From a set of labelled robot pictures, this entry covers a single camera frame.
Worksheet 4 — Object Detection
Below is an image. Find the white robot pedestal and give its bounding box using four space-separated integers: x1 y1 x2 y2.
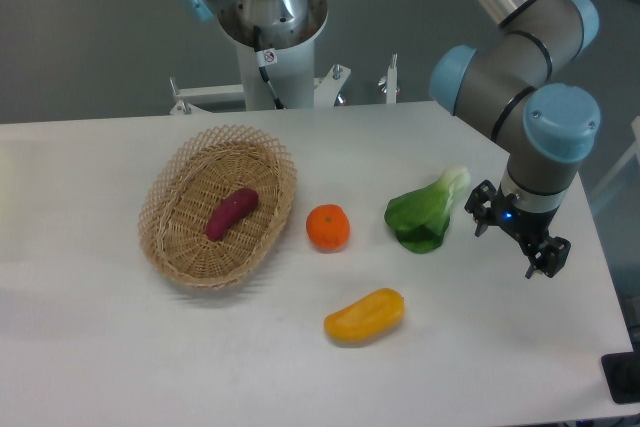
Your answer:
218 0 328 110

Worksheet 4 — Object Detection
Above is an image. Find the purple sweet potato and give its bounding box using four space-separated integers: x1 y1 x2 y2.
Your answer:
205 187 259 241

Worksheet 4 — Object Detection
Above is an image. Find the black device at table edge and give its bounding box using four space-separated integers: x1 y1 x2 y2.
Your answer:
601 352 639 404

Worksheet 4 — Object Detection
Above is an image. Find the orange tangerine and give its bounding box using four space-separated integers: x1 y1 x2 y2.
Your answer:
306 204 351 251

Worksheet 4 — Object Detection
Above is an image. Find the green bok choy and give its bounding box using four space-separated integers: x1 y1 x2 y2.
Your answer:
384 166 470 254

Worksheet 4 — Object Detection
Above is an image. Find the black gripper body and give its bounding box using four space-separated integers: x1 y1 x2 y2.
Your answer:
495 189 558 250

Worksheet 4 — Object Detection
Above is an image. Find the white metal base frame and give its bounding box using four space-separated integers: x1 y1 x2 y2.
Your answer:
170 53 400 115

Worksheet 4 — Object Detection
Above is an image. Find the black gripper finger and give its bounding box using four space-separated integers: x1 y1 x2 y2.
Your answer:
520 235 571 279
464 180 500 237

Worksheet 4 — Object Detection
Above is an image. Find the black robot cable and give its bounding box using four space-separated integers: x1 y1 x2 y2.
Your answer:
252 25 286 111

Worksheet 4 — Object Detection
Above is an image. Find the yellow mango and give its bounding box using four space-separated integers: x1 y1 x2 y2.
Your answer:
323 288 405 344

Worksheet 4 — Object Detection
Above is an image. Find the woven wicker basket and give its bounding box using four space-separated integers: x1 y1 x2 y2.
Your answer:
138 125 297 289

